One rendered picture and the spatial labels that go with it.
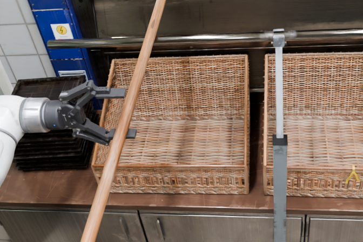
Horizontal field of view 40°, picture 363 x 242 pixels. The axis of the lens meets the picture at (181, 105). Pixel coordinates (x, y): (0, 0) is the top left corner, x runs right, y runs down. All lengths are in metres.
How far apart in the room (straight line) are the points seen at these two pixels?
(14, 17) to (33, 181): 0.66
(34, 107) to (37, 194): 0.76
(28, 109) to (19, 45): 0.93
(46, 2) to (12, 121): 0.78
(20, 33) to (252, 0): 0.95
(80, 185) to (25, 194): 0.21
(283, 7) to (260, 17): 0.09
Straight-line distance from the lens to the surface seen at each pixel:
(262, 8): 1.87
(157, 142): 2.00
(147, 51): 1.43
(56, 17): 1.99
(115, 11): 1.95
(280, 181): 1.56
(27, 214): 2.06
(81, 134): 1.30
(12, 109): 1.29
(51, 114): 1.26
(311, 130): 2.00
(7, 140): 1.27
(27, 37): 2.14
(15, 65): 2.26
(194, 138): 1.99
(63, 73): 2.15
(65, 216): 2.00
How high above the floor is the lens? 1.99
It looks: 41 degrees down
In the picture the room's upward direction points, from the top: 10 degrees counter-clockwise
